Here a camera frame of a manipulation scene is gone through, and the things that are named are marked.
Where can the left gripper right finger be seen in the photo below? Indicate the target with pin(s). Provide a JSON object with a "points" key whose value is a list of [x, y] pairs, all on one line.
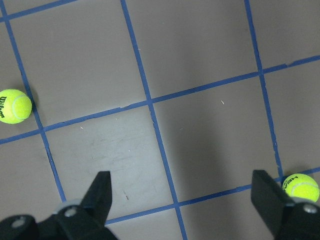
{"points": [[287, 218]]}

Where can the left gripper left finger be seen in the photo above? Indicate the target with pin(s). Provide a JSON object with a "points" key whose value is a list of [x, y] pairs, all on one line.
{"points": [[79, 221]]}

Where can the tennis ball centre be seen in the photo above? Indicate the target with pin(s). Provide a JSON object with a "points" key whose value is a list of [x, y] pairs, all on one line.
{"points": [[301, 186]]}

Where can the tennis ball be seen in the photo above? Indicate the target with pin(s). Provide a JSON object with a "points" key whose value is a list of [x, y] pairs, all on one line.
{"points": [[15, 106], [301, 186]]}

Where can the tennis ball near right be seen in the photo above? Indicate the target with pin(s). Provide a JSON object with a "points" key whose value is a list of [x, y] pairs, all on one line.
{"points": [[15, 106]]}

